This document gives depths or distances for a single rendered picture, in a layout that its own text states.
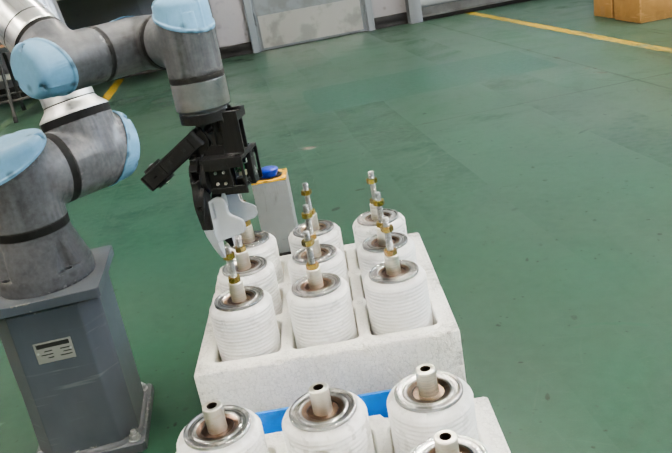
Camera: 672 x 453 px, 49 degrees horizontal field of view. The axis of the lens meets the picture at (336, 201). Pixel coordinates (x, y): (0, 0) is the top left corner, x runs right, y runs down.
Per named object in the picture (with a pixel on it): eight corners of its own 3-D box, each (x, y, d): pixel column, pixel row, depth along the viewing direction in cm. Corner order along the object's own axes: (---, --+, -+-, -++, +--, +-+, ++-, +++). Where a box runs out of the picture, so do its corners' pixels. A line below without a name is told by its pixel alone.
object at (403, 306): (441, 357, 121) (427, 256, 115) (438, 391, 112) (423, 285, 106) (383, 359, 123) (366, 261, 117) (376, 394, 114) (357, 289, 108)
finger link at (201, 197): (209, 232, 102) (198, 170, 101) (199, 233, 103) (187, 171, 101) (221, 224, 107) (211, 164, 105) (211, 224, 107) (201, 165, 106)
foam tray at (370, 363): (220, 477, 113) (192, 376, 107) (239, 346, 150) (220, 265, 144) (473, 433, 112) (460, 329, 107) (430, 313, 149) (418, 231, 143)
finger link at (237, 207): (262, 244, 110) (246, 189, 106) (224, 247, 111) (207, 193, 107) (267, 233, 112) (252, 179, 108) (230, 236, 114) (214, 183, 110)
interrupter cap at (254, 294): (209, 316, 109) (208, 312, 109) (220, 292, 116) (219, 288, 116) (260, 310, 108) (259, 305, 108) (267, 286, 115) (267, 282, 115)
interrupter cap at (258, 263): (273, 258, 125) (273, 254, 125) (257, 278, 119) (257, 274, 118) (233, 260, 128) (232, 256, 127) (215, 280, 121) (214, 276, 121)
